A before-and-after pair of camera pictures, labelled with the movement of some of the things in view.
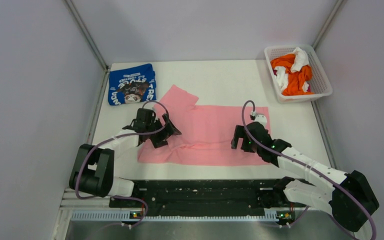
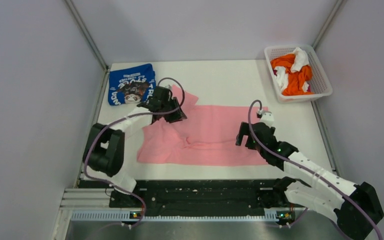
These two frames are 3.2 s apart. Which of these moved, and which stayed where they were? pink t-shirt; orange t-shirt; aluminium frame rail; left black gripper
Moved: left black gripper
Stayed: orange t-shirt; aluminium frame rail; pink t-shirt
